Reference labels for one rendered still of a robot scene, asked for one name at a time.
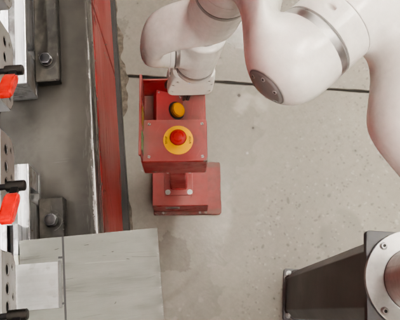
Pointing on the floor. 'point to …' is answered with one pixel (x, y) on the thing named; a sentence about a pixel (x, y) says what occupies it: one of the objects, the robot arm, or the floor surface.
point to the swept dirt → (123, 86)
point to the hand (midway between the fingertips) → (185, 91)
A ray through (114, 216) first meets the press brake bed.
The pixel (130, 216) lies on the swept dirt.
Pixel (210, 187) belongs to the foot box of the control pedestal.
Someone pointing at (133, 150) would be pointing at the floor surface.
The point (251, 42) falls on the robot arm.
